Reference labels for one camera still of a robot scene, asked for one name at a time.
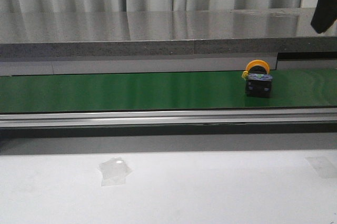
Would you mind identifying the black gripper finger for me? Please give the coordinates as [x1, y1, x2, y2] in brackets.
[311, 0, 336, 34]

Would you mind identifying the yellow mushroom push button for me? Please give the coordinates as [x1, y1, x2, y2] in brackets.
[242, 60, 273, 98]

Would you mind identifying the green conveyor belt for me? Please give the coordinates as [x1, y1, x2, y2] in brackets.
[1, 69, 336, 113]

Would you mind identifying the clear tape patch right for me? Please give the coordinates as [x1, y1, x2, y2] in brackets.
[305, 157, 337, 179]

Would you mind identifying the clear tape patch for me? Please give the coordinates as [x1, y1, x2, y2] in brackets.
[305, 157, 337, 179]
[98, 157, 132, 187]

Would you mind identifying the clear tape patch left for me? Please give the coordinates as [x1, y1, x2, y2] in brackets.
[98, 157, 132, 187]

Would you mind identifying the aluminium conveyor front rail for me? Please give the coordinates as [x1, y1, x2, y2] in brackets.
[1, 107, 336, 129]

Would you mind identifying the grey rear conveyor rail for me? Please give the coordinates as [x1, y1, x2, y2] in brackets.
[1, 52, 336, 76]

